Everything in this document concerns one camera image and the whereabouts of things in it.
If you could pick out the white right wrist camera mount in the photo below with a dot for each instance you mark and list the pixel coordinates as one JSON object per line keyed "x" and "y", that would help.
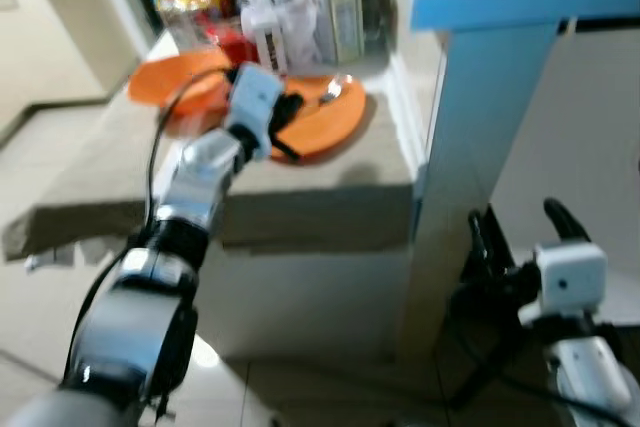
{"x": 570, "y": 279}

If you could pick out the white plastic bag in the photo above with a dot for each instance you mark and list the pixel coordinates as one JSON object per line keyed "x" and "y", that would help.
{"x": 298, "y": 17}

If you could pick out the beige table cloth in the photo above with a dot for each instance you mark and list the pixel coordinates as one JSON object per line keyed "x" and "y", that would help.
{"x": 330, "y": 187}

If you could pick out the cream kitchen cabinets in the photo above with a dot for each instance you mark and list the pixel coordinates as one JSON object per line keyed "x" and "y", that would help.
{"x": 90, "y": 17}

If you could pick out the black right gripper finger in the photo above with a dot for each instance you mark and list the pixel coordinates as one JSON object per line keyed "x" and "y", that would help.
{"x": 484, "y": 237}
{"x": 565, "y": 219}

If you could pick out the white Oatside carton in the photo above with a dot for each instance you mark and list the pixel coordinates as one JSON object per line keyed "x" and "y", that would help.
{"x": 268, "y": 42}

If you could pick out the orange plastic bowl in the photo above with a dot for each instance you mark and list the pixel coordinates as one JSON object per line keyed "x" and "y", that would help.
{"x": 175, "y": 82}

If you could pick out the white low counter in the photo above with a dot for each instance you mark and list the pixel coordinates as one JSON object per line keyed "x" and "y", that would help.
{"x": 300, "y": 287}

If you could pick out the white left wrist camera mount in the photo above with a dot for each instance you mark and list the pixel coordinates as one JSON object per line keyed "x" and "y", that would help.
{"x": 255, "y": 95}

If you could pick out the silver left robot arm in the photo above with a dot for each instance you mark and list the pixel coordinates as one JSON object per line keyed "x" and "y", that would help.
{"x": 120, "y": 337}

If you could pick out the red cup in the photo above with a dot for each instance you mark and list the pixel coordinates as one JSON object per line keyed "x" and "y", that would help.
{"x": 235, "y": 45}

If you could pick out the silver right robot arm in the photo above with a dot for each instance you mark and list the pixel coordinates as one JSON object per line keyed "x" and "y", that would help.
{"x": 590, "y": 377}

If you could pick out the blue and white counter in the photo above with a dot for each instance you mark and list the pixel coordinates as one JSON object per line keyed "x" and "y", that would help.
{"x": 500, "y": 2}

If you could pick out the silver spoon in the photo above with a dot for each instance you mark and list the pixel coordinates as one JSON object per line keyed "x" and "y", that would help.
{"x": 335, "y": 92}

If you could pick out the cream crackers box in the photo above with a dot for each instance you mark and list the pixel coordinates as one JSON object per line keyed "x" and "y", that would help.
{"x": 340, "y": 2}

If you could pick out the orange plastic plate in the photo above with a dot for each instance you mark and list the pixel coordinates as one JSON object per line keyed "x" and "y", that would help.
{"x": 335, "y": 125}

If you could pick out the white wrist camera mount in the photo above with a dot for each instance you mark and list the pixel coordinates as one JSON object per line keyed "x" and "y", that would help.
{"x": 570, "y": 279}
{"x": 255, "y": 95}

